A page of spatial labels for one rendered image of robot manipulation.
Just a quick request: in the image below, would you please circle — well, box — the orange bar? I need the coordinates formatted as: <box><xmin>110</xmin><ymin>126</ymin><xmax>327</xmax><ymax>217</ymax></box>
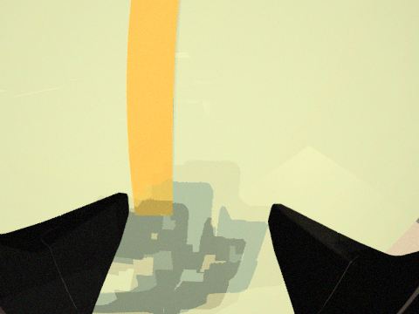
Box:
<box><xmin>126</xmin><ymin>0</ymin><xmax>178</xmax><ymax>216</ymax></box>

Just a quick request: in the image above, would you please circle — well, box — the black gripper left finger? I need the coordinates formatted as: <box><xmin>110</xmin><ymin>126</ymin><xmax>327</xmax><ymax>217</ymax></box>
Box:
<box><xmin>0</xmin><ymin>193</ymin><xmax>129</xmax><ymax>314</ymax></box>

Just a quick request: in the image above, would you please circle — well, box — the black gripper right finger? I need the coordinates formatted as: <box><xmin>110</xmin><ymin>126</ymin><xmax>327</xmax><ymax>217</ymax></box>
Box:
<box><xmin>268</xmin><ymin>203</ymin><xmax>419</xmax><ymax>314</ymax></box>

